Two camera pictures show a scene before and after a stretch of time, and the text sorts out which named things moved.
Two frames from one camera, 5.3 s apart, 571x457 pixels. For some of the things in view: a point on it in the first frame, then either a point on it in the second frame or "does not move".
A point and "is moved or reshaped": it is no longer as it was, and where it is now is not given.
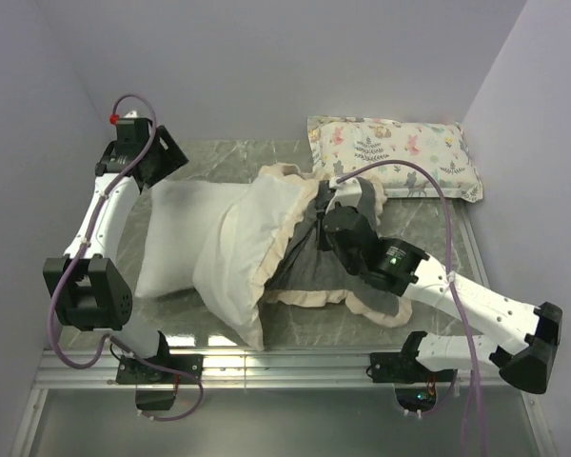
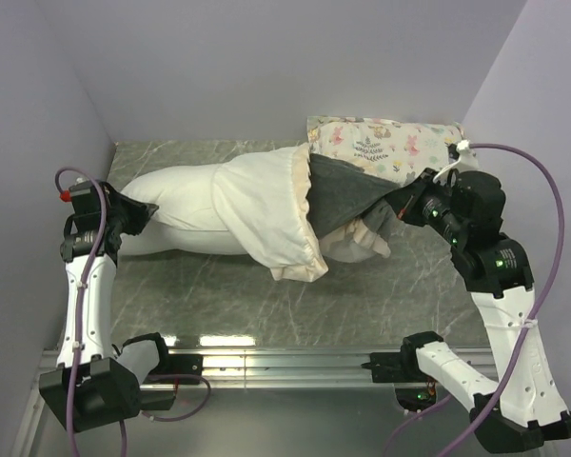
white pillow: (183, 217) is moved or reshaped
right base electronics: (417, 399) does not move
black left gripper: (171, 157) -> (139, 211)
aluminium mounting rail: (269, 368) does not move
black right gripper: (323, 243) -> (408, 199)
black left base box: (154, 400) does not move
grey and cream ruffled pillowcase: (264, 238) is moved or reshaped
